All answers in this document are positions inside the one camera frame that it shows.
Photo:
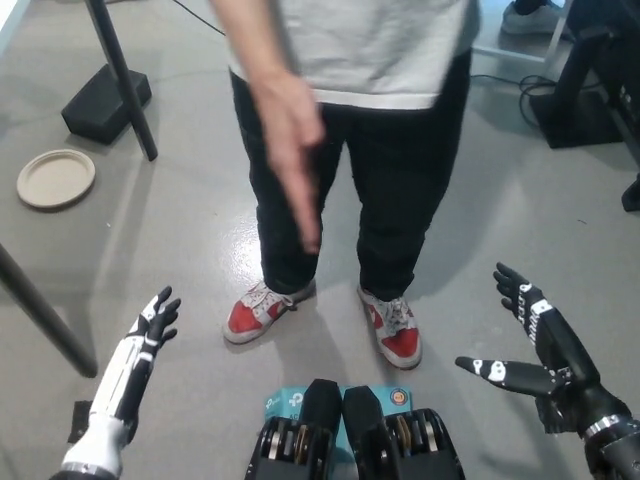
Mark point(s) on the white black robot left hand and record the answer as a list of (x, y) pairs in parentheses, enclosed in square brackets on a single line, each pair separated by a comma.
[(117, 380)]

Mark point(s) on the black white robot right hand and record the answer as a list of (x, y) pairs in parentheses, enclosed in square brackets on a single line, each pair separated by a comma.
[(570, 365)]

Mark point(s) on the person's bare right hand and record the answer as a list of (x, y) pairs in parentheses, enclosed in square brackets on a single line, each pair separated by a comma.
[(290, 130)]

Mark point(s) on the person in grey shirt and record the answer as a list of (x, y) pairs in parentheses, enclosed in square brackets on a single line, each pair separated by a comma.
[(400, 200)]

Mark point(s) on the robot left torso block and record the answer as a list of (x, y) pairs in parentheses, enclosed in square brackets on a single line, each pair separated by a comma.
[(320, 415)]

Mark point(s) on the black slanted table leg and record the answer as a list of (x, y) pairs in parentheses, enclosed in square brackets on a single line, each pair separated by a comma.
[(45, 310)]

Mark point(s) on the red white right sneaker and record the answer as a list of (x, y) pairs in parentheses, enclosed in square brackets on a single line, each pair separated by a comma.
[(250, 320)]

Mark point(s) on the red white sneaker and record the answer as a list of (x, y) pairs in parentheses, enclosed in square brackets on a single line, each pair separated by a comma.
[(400, 340), (250, 320)]

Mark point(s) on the black round pole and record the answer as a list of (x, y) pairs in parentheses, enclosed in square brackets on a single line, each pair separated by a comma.
[(127, 85)]

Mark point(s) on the teal cardboard box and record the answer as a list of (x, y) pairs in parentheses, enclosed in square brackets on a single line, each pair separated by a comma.
[(285, 400)]

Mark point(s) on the red white left sneaker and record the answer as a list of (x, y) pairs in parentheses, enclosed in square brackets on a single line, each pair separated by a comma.
[(400, 340)]

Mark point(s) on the black object foot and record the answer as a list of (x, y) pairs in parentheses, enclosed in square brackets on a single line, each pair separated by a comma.
[(632, 195)]

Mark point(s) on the black rectangular base block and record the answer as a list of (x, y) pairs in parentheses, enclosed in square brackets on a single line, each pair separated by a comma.
[(95, 110)]

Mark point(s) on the beige paper plate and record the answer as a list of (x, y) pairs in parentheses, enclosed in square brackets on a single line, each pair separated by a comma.
[(56, 180)]

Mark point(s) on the black equipment stand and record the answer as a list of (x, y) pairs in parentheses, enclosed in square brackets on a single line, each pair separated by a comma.
[(575, 115)]

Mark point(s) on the grey bystander sneaker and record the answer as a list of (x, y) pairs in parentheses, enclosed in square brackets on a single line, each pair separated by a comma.
[(525, 20)]

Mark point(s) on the white metal frame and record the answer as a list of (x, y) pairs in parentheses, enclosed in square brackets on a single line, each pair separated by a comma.
[(505, 51)]

